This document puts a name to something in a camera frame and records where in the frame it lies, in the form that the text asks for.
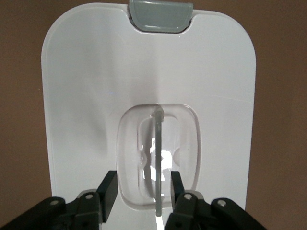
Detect white box lid grey latches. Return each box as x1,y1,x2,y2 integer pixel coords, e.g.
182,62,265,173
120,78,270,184
40,0,259,230

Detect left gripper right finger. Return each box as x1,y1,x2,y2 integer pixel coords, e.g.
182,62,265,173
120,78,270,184
165,171,267,230

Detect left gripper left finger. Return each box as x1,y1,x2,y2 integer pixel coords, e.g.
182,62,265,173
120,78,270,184
0,170,118,230

